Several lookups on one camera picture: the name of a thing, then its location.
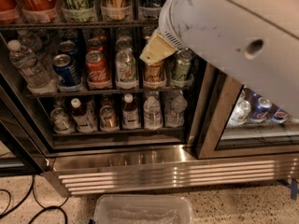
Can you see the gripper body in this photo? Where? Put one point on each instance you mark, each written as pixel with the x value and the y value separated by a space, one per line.
pixel 167 28

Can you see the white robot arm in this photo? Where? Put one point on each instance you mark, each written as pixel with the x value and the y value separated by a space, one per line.
pixel 254 41

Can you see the front gold soda can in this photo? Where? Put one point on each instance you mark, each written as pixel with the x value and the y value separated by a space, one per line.
pixel 154 72

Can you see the front green soda can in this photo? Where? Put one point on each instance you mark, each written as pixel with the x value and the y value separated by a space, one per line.
pixel 182 65

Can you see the front white-green soda can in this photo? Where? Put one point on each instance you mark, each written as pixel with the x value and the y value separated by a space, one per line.
pixel 125 66

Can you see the front red coca-cola can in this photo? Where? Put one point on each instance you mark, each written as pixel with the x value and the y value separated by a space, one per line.
pixel 97 67

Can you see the small water bottle bottom shelf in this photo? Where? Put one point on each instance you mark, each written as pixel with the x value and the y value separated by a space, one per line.
pixel 152 114

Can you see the gold can bottom shelf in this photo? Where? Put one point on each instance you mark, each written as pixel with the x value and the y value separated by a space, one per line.
pixel 108 117

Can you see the front blue pepsi can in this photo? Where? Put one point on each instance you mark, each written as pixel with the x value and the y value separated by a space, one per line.
pixel 66 68

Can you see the stainless steel fridge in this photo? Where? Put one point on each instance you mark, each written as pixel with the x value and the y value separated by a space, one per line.
pixel 121 95

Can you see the green-white can bottom shelf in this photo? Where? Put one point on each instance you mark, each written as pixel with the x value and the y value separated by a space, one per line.
pixel 63 124

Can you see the front water bottle middle shelf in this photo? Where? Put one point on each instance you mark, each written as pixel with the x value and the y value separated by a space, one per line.
pixel 25 60

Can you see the pepsi can right compartment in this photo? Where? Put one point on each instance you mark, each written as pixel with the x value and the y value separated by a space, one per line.
pixel 278 115

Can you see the brown tea bottle centre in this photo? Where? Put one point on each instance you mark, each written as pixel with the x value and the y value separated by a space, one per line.
pixel 130 114

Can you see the brown tea bottle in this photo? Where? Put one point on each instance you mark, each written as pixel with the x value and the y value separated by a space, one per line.
pixel 82 116
pixel 130 114

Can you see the brown tea bottle left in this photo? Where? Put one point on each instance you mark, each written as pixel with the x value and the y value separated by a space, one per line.
pixel 82 116

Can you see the clear plastic bin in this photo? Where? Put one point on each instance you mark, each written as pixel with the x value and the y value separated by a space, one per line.
pixel 142 209

